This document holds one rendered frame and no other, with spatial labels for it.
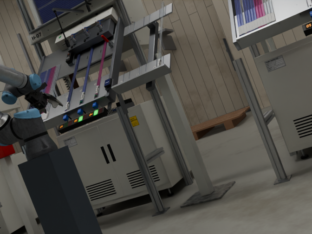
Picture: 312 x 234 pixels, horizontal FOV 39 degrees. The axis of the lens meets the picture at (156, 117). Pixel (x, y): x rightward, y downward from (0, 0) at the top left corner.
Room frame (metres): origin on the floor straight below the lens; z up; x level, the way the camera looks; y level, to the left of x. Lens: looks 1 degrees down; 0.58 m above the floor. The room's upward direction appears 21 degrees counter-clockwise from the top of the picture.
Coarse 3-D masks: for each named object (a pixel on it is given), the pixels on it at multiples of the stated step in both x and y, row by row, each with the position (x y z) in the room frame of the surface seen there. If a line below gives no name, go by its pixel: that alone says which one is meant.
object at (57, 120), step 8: (104, 96) 2.45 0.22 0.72; (80, 104) 2.53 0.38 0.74; (88, 104) 2.51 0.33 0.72; (104, 104) 2.50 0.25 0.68; (64, 112) 2.58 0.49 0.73; (72, 112) 2.57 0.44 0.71; (88, 112) 2.56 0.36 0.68; (48, 120) 2.63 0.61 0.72; (56, 120) 2.63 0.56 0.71; (48, 128) 2.69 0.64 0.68
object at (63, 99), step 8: (96, 80) 2.63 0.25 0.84; (104, 80) 2.58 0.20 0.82; (80, 88) 2.68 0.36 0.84; (88, 88) 2.63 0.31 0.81; (104, 88) 2.53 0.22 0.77; (64, 96) 2.73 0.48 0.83; (72, 96) 2.68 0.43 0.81; (80, 96) 2.63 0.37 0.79; (88, 96) 2.58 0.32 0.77; (64, 104) 2.67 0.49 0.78; (72, 104) 2.62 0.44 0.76; (56, 112) 2.67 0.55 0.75
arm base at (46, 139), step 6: (30, 138) 2.04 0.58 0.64; (36, 138) 2.04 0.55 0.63; (42, 138) 2.05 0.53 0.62; (48, 138) 2.07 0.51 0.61; (30, 144) 2.04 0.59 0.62; (36, 144) 2.03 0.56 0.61; (42, 144) 2.04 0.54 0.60; (48, 144) 2.05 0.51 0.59; (54, 144) 2.08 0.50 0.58; (30, 150) 2.03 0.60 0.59; (36, 150) 2.02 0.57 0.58; (42, 150) 2.02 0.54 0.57; (48, 150) 2.03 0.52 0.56; (30, 156) 2.03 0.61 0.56; (36, 156) 2.02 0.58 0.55
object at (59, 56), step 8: (112, 40) 2.81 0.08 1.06; (88, 48) 2.92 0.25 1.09; (96, 48) 2.86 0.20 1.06; (112, 48) 2.75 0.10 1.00; (48, 56) 3.19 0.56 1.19; (56, 56) 3.12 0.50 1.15; (64, 56) 3.05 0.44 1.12; (80, 56) 2.91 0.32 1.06; (88, 56) 2.86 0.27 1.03; (96, 56) 2.80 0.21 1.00; (104, 56) 2.74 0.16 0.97; (48, 64) 3.11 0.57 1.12; (56, 64) 3.05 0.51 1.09; (64, 64) 2.98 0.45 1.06; (80, 64) 2.86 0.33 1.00; (64, 72) 2.91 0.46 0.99; (72, 72) 2.86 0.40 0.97
